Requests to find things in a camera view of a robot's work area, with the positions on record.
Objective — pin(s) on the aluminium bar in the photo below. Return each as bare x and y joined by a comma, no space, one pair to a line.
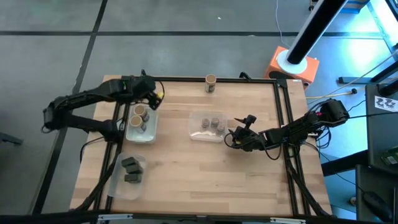
115,216
287,220

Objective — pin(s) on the black desk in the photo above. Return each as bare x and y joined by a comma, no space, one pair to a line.
381,133

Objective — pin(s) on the black stand foot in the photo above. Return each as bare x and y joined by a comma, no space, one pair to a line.
354,80

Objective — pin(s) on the black computer mouse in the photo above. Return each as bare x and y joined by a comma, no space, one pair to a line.
374,203

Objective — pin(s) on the translucent plastic bin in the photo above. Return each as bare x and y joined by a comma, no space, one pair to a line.
124,191
149,133
199,133

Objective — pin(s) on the dark green spice tin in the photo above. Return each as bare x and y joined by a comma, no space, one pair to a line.
129,161
134,169
133,178

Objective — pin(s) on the green circuit board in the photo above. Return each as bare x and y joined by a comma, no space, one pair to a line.
391,158

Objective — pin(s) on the orange box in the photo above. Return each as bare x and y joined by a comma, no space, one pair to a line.
311,70

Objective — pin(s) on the black stand pole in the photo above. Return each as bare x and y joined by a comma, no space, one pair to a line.
314,28

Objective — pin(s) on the black floor object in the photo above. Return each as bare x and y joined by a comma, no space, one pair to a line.
9,139

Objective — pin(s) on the black beam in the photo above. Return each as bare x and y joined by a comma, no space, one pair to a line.
62,217

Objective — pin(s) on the white paper with black figures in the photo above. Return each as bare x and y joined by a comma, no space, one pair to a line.
385,104

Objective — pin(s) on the white round disc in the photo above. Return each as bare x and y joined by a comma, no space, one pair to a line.
284,67

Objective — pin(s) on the black metal table frame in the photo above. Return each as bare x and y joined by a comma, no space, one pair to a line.
186,79

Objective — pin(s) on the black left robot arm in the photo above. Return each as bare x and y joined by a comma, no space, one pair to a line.
77,98

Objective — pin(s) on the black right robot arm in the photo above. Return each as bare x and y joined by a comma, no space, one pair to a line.
295,130

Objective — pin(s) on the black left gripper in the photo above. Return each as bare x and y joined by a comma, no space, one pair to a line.
141,87

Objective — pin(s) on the small caster wheel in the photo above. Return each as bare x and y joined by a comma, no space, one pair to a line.
353,200

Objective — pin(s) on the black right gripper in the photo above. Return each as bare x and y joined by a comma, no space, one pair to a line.
247,140

